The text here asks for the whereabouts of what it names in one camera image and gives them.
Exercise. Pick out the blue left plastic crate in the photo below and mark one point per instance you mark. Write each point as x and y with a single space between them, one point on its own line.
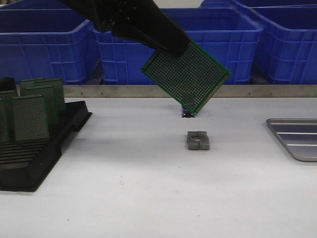
47 43

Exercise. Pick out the green circuit board rear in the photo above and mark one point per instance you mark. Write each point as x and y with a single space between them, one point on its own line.
42 85

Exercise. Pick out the blue far-left rear crate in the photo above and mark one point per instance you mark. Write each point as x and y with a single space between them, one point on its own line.
35 4

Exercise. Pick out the blue centre plastic crate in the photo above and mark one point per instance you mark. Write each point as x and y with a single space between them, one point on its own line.
227 35

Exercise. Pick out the grey metal clamp block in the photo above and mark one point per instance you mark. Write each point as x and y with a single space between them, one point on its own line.
198 140

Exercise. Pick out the metal table edge rail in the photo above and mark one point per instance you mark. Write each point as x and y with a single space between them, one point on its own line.
225 91

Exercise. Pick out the blue far-right rear crate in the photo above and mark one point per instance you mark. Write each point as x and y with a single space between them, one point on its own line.
255 3

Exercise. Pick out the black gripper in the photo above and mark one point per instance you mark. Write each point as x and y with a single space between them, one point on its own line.
135 20

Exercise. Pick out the red emergency stop button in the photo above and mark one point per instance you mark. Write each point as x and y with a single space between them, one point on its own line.
185 113

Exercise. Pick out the silver metal tray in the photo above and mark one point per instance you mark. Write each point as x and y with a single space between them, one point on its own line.
298 136

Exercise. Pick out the black slotted board rack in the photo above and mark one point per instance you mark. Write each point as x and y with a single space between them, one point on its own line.
25 164

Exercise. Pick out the green perforated circuit board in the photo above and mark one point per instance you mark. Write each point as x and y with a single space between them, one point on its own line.
191 79

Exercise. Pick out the blue plastic crate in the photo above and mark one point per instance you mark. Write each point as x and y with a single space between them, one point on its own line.
227 35
287 48
47 43

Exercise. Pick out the green circuit board middle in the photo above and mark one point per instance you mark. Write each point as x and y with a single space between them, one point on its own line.
49 97

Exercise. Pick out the blue right plastic crate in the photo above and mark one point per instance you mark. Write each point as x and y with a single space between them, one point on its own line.
287 48

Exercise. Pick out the green circuit board front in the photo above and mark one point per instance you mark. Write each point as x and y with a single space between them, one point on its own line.
30 118

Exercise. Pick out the green circuit board left-rear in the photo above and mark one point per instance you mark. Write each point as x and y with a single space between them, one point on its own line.
6 116

